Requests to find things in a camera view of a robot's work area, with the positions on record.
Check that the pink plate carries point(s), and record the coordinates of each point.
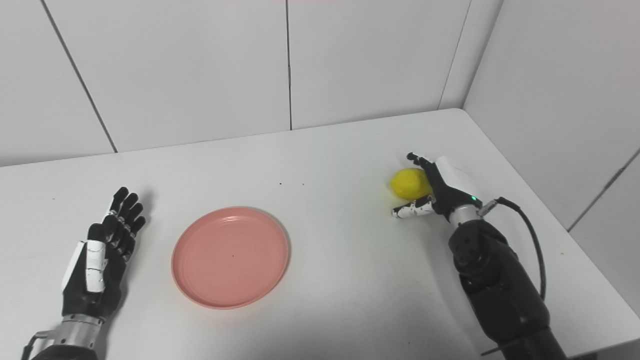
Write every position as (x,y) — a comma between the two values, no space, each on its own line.
(230,257)

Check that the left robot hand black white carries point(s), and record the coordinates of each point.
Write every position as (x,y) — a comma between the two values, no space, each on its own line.
(100,265)

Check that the yellow lemon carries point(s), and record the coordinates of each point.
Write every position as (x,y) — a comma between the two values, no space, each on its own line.
(410,184)

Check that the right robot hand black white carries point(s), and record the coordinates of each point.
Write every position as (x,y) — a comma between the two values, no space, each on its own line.
(442,187)

